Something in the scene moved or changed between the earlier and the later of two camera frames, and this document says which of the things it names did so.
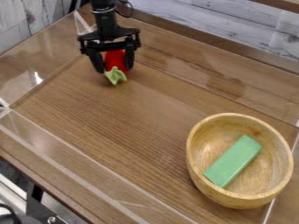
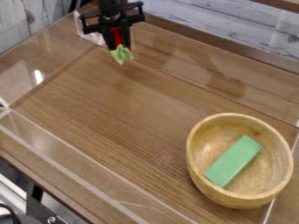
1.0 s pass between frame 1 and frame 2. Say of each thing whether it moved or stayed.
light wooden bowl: stayed
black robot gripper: moved
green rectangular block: stayed
